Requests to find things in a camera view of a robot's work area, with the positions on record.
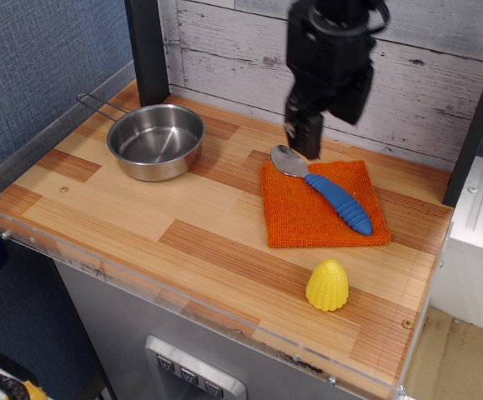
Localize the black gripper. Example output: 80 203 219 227
284 3 375 159

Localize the blue handled metal spoon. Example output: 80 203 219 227
270 145 374 236

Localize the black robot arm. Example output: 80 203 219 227
284 1 390 160

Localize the orange knitted cloth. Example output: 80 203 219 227
259 161 391 248

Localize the small steel pot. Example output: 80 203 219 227
91 102 205 182

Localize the yellow toy corn piece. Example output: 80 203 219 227
305 260 349 312

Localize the clear acrylic table guard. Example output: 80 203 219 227
0 197 451 399

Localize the silver button control panel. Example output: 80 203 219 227
144 335 247 399

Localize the yellow object bottom left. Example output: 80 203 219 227
23 381 50 400

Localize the dark vertical post right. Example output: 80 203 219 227
442 90 483 207

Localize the dark vertical post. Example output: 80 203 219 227
442 90 483 207
124 0 170 107

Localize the dark vertical post left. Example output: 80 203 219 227
124 0 170 107

